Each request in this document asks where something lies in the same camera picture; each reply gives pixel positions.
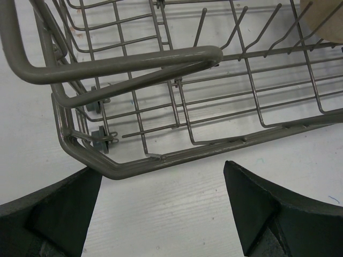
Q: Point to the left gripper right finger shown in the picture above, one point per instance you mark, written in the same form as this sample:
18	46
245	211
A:
274	221

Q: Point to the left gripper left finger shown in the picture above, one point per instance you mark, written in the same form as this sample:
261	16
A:
52	221

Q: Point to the beige bowl with sunflower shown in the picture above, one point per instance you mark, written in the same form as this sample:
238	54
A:
324	19

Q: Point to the grey wire dish rack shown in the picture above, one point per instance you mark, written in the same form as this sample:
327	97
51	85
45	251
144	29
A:
138	86

